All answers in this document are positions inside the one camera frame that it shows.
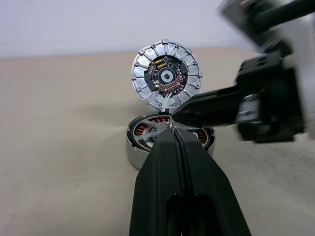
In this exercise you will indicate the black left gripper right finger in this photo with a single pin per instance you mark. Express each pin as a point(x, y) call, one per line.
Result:
point(209, 177)

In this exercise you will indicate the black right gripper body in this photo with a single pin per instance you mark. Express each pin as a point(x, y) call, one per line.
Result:
point(273, 81)

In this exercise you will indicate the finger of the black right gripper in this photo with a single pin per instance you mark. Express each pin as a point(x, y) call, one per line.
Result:
point(211, 108)

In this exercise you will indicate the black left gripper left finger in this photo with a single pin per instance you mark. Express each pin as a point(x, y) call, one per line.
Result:
point(152, 177)

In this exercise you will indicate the motor stator base copper windings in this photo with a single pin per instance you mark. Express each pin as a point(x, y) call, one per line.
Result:
point(134, 157)

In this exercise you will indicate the black rotor with silver spokes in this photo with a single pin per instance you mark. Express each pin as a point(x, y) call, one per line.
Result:
point(150, 134)

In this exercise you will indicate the grey round metal disc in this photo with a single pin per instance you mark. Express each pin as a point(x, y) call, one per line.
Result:
point(147, 73)

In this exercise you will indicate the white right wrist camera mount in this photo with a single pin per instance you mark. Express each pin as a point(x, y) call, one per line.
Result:
point(306, 78)

